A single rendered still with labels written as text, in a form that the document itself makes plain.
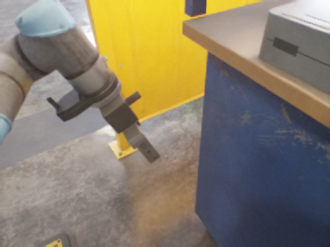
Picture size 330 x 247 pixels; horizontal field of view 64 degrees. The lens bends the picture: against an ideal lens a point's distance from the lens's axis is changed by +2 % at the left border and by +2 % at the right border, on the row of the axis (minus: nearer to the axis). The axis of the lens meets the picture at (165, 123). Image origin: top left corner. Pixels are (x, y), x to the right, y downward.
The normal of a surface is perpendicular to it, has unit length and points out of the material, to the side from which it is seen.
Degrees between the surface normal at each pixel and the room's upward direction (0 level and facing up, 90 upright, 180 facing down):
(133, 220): 0
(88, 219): 0
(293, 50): 90
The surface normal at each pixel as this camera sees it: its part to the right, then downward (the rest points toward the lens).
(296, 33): -0.87, 0.35
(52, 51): 0.11, 0.65
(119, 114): 0.38, 0.50
